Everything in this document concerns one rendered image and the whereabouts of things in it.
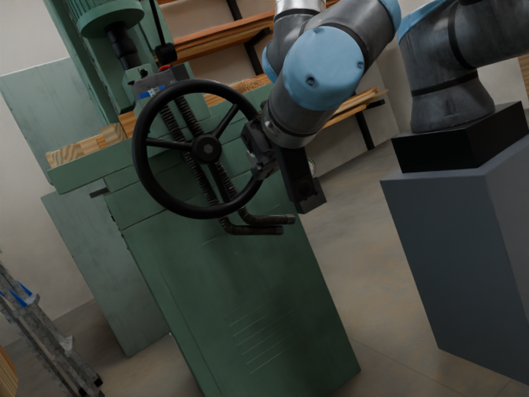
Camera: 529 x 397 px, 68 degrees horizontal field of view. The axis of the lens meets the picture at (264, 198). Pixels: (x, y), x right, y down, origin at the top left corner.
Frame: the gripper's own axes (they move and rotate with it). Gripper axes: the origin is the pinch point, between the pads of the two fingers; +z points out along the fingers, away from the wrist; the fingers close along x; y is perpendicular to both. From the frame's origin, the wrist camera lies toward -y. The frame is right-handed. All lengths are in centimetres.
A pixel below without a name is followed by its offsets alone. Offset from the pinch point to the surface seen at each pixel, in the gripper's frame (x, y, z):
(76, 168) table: 31.4, 23.6, 17.0
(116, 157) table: 22.8, 22.7, 17.3
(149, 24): -6, 68, 37
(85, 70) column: 17, 61, 40
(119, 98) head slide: 13, 47, 35
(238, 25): -120, 158, 188
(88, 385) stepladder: 67, -24, 113
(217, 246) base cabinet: 9.9, -5.6, 27.4
